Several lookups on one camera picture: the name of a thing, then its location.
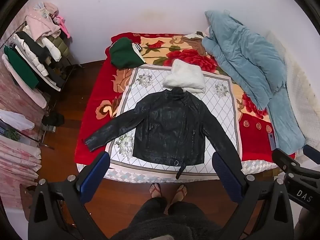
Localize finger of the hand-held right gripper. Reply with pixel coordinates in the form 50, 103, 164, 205
303, 144, 320, 166
272, 148, 302, 174

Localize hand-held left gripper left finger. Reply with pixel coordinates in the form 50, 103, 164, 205
27, 151, 111, 240

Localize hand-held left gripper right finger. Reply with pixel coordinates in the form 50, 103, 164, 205
212, 151, 294, 240

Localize black leather jacket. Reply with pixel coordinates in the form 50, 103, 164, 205
84, 87, 243, 180

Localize person's right forearm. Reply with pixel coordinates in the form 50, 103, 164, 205
294, 206, 316, 240

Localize metal clothes rack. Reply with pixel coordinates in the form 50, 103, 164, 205
0, 21, 83, 151

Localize pale pink clothes pile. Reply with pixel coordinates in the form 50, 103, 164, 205
26, 2, 62, 41

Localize bed with woven white cover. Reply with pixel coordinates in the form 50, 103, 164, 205
76, 159, 284, 181

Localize person's right foot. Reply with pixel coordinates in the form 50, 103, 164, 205
171, 184, 188, 203

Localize person's foot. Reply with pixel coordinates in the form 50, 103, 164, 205
171, 184, 188, 203
149, 183, 163, 201

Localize cream textured blanket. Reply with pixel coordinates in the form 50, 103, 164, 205
264, 30, 318, 162

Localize person's left foot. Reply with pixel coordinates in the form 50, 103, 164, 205
149, 183, 163, 201

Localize black cloth bundle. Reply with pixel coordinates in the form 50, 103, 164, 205
41, 111, 66, 127

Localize person's legs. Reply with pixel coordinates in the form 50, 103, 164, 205
112, 197, 227, 240

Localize pink floral curtain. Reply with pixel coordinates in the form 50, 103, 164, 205
0, 5, 47, 209

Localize red floral blanket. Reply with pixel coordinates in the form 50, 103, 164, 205
76, 32, 297, 167

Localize white thin cloth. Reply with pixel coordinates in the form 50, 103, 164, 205
0, 109, 35, 131

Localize white fluffy sweater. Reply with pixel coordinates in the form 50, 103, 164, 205
162, 59, 207, 94

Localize white diamond-pattern sheet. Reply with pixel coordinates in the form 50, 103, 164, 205
104, 64, 243, 174

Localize light blue quilt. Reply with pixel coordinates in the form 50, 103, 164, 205
201, 10, 307, 156

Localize dark green sweater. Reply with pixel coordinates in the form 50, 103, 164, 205
109, 37, 147, 70

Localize green hanging garment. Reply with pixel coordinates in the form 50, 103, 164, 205
3, 46, 40, 89

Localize olive puffer jacket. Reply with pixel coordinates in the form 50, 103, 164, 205
47, 35, 70, 61

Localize black hanging garment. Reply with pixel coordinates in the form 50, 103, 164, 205
16, 31, 66, 88

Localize white puffer jacket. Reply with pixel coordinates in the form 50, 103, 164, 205
12, 33, 62, 77

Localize hot pink garment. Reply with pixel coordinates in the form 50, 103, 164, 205
53, 15, 72, 40

